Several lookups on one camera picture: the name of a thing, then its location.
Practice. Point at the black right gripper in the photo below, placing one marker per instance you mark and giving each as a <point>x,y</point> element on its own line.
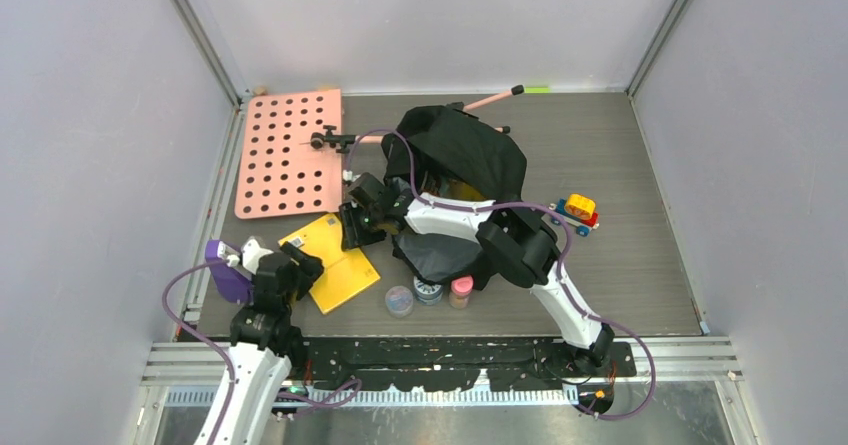
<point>352,238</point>

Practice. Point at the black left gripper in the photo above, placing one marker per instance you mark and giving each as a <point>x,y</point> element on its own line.
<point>308,270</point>

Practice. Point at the yellow illustrated book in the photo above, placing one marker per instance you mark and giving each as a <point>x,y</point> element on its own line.
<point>346,273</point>

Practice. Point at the black backpack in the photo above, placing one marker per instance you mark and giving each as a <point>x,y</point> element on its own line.
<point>451,154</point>

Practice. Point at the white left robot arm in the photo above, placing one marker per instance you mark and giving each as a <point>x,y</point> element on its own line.
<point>264,346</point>

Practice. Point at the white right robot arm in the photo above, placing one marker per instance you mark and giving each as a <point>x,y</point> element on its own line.
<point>523,250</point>

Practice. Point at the purple card holder box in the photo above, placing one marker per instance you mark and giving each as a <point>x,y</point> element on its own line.
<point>231,280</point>

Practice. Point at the clear jar of beads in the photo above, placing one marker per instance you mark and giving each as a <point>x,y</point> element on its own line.
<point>399,301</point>

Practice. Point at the pink perforated board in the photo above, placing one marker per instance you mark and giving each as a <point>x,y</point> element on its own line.
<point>280,172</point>

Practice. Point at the pink stand with black feet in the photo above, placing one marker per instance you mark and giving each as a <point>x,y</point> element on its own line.
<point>343,143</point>

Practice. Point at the blue patterned lid jar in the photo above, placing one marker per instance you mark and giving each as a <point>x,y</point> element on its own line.
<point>427,294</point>

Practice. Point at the pink lid jar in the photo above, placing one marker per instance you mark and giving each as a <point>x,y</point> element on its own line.
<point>460,291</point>

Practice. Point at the colourful toy block car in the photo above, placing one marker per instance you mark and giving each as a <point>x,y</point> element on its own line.
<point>577,210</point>

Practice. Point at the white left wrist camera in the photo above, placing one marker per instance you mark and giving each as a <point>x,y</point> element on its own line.
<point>246,259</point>

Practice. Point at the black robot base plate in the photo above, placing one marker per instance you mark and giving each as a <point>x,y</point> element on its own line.
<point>442,364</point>

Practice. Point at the aluminium frame rail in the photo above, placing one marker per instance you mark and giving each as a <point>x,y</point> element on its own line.
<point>657,360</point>

